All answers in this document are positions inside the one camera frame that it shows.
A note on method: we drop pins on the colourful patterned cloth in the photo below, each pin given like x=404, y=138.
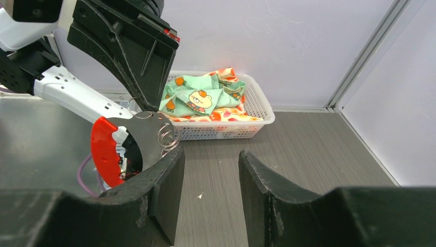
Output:
x=216, y=96

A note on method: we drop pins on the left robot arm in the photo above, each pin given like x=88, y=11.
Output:
x=30, y=66

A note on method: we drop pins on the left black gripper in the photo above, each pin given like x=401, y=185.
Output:
x=131, y=40

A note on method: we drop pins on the white plastic basket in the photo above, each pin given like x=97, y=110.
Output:
x=255, y=105

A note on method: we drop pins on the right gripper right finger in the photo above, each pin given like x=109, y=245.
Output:
x=279, y=212

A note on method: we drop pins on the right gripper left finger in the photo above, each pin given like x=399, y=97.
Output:
x=142, y=211

